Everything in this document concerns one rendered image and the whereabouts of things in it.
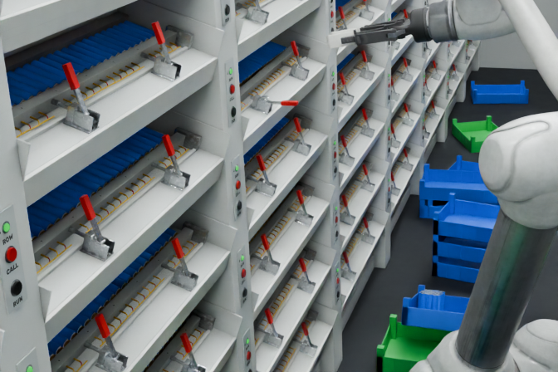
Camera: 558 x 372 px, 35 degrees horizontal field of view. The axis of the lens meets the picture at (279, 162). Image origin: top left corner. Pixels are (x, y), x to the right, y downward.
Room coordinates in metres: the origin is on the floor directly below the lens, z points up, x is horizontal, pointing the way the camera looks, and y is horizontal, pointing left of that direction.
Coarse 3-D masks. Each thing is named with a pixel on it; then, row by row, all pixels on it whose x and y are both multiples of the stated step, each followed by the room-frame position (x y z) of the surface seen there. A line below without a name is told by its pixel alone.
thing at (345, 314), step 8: (368, 264) 2.81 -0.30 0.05; (368, 272) 2.79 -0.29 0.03; (360, 280) 2.70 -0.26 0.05; (360, 288) 2.69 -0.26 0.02; (352, 296) 2.58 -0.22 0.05; (352, 304) 2.58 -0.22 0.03; (344, 312) 2.49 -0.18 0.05; (344, 320) 2.48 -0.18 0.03; (320, 360) 2.22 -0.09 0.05; (320, 368) 2.22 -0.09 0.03
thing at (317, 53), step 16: (288, 32) 2.24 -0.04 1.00; (304, 48) 2.21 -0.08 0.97; (320, 48) 2.21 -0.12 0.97; (304, 64) 2.16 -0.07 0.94; (320, 64) 2.20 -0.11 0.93; (272, 80) 2.00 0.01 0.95; (288, 80) 2.03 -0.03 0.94; (320, 80) 2.19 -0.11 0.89; (272, 96) 1.90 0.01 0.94; (288, 96) 1.93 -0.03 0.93; (304, 96) 2.07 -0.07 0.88; (256, 112) 1.79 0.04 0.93; (272, 112) 1.81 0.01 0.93; (256, 128) 1.71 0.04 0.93
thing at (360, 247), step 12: (372, 216) 2.86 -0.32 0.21; (384, 216) 2.87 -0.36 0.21; (360, 228) 2.80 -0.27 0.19; (372, 228) 2.82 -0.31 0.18; (360, 240) 2.72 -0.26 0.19; (372, 240) 2.71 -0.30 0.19; (348, 252) 2.62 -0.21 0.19; (360, 252) 2.64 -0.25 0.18; (372, 252) 2.74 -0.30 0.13; (348, 264) 2.47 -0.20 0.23; (360, 264) 2.57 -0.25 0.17; (348, 276) 2.47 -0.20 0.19; (348, 288) 2.42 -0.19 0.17
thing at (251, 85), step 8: (288, 48) 2.18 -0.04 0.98; (280, 56) 2.10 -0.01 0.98; (288, 56) 2.13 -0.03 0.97; (272, 64) 2.04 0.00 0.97; (280, 64) 2.07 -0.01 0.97; (264, 72) 1.97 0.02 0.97; (272, 72) 2.02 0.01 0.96; (256, 80) 1.91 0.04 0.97; (264, 80) 1.96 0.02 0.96; (240, 88) 1.84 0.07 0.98; (248, 88) 1.85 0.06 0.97; (256, 88) 1.89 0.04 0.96; (240, 96) 1.80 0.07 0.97
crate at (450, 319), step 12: (420, 288) 2.58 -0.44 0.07; (408, 300) 2.33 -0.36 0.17; (444, 300) 2.56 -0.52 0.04; (456, 300) 2.55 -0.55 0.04; (468, 300) 2.54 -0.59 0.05; (408, 312) 2.32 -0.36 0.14; (420, 312) 2.31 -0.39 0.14; (432, 312) 2.30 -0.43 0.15; (444, 312) 2.29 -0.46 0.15; (456, 312) 2.53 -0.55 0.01; (408, 324) 2.30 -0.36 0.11; (420, 324) 2.29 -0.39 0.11; (432, 324) 2.28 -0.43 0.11; (444, 324) 2.27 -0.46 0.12; (456, 324) 2.26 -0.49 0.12
